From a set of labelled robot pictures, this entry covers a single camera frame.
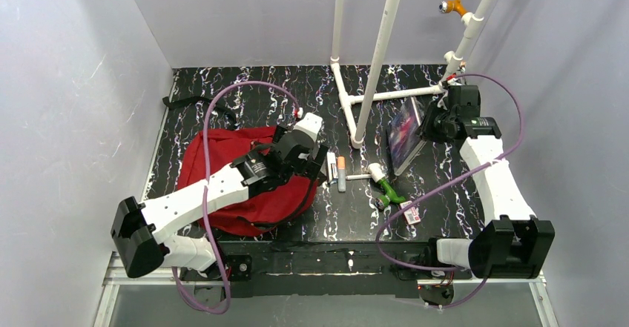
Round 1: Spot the dark purple galaxy book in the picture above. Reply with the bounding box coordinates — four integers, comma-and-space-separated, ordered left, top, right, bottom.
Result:
387, 96, 425, 176

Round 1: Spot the red student backpack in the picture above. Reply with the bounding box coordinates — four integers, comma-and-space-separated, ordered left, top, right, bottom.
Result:
176, 125, 323, 237

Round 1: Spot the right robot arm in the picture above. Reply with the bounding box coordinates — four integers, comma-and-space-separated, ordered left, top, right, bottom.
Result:
391, 85, 555, 279

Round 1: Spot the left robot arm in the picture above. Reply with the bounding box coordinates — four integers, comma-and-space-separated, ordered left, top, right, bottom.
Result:
111, 113, 327, 278

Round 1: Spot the orange capped glue stick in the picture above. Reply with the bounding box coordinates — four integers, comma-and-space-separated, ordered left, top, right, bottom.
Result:
337, 156, 346, 193

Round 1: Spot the white pen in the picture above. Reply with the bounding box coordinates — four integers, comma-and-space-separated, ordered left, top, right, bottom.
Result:
346, 174, 371, 181

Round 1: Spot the small red white card box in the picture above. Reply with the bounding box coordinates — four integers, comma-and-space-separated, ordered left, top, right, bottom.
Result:
399, 201, 421, 225

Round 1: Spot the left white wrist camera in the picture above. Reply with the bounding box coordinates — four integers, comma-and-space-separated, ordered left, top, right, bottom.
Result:
293, 113, 323, 142

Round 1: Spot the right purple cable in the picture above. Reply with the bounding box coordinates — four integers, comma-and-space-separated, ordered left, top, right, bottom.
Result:
374, 73, 527, 311

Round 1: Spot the purple cable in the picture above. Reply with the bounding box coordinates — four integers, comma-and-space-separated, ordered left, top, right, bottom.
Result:
374, 73, 527, 311
171, 81, 303, 316

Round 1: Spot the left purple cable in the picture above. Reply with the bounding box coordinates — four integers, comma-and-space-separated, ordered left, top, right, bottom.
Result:
171, 81, 303, 316

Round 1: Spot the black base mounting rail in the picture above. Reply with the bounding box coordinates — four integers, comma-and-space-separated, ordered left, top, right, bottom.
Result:
103, 238, 547, 300

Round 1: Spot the white PVC pipe frame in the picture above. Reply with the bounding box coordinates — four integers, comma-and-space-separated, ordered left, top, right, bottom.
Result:
328, 0, 497, 149

